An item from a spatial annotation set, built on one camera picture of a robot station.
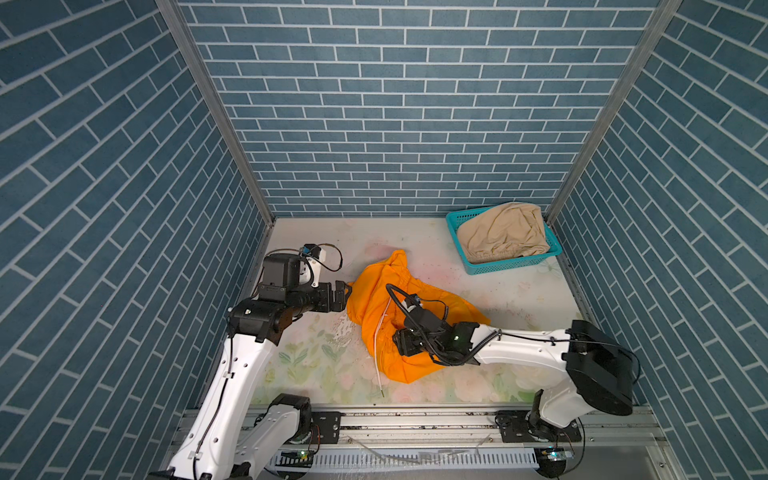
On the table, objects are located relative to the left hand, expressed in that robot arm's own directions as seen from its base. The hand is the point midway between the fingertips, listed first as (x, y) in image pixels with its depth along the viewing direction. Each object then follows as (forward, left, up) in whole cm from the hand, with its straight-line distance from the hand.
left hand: (336, 286), depth 72 cm
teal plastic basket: (+39, -38, -15) cm, 56 cm away
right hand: (-5, -15, -17) cm, 23 cm away
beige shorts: (+34, -58, -16) cm, 69 cm away
